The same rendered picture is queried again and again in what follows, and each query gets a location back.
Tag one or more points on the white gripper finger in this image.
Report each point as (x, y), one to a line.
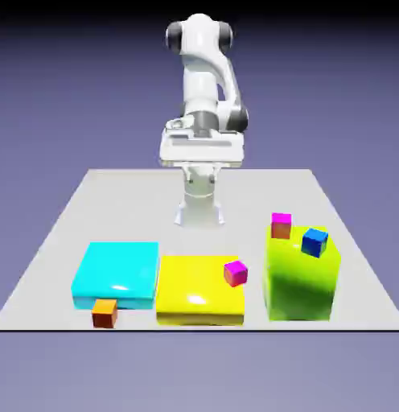
(189, 175)
(213, 174)

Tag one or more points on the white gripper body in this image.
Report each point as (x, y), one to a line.
(201, 153)

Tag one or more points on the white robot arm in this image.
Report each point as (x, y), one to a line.
(199, 58)

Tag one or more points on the small magenta cube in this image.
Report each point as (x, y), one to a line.
(235, 273)
(281, 225)

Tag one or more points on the small blue cube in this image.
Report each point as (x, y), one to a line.
(314, 243)

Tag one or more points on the small orange cube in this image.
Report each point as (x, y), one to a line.
(104, 313)

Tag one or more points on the large yellow box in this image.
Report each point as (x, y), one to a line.
(194, 286)

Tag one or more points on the large cyan box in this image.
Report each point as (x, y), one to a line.
(117, 272)

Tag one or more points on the large lime green box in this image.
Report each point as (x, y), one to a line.
(299, 276)

